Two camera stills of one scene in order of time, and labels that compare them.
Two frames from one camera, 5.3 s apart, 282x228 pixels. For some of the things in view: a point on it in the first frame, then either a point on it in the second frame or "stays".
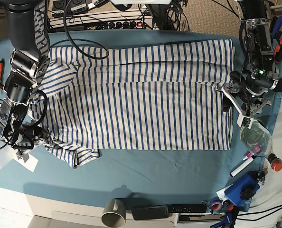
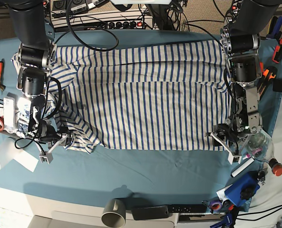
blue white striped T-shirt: [168, 95] stays
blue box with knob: [240, 192] stays
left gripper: [247, 104] to [230, 135]
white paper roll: [3, 157] stays
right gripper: [26, 137] to [46, 134]
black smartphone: [150, 213] stays
